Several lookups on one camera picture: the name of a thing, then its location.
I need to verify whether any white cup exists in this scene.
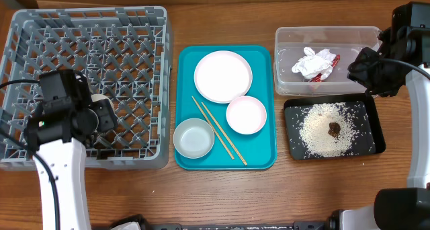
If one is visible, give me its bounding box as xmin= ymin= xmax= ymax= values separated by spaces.
xmin=91 ymin=94 xmax=110 ymax=104

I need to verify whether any red snack wrapper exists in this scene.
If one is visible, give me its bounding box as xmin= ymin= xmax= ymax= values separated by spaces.
xmin=309 ymin=54 xmax=341 ymax=83

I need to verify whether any white napkin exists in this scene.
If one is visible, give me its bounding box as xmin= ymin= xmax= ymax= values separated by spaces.
xmin=292 ymin=47 xmax=336 ymax=80

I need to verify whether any brown food scrap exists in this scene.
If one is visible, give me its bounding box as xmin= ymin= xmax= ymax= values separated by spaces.
xmin=328 ymin=122 xmax=341 ymax=138

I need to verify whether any pile of rice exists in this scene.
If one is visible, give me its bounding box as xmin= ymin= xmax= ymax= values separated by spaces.
xmin=284 ymin=101 xmax=376 ymax=160

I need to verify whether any grey bowl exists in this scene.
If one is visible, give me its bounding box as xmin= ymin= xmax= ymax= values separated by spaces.
xmin=173 ymin=118 xmax=215 ymax=159

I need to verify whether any large white plate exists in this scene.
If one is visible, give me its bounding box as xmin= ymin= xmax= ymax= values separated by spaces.
xmin=193 ymin=50 xmax=253 ymax=104

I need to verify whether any wooden chopstick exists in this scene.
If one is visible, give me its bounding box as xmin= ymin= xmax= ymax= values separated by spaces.
xmin=191 ymin=96 xmax=234 ymax=160
xmin=201 ymin=102 xmax=248 ymax=166

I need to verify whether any small pink bowl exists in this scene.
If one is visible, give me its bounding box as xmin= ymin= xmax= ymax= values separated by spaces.
xmin=226 ymin=95 xmax=267 ymax=135

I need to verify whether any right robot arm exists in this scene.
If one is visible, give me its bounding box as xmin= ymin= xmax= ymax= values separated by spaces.
xmin=325 ymin=1 xmax=429 ymax=229

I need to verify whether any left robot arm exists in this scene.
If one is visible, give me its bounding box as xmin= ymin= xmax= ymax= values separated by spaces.
xmin=24 ymin=69 xmax=118 ymax=229

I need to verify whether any black waste tray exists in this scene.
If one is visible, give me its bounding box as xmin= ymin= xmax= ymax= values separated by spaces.
xmin=284 ymin=93 xmax=386 ymax=160

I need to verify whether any grey plastic dish rack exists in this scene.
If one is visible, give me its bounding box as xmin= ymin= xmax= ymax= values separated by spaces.
xmin=1 ymin=6 xmax=173 ymax=170

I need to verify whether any clear plastic bin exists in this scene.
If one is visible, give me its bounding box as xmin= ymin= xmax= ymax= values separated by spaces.
xmin=273 ymin=26 xmax=390 ymax=96

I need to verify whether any teal serving tray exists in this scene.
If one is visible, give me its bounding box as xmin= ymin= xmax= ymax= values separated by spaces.
xmin=175 ymin=45 xmax=277 ymax=170

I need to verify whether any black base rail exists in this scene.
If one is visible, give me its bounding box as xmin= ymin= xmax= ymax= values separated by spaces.
xmin=92 ymin=213 xmax=332 ymax=230

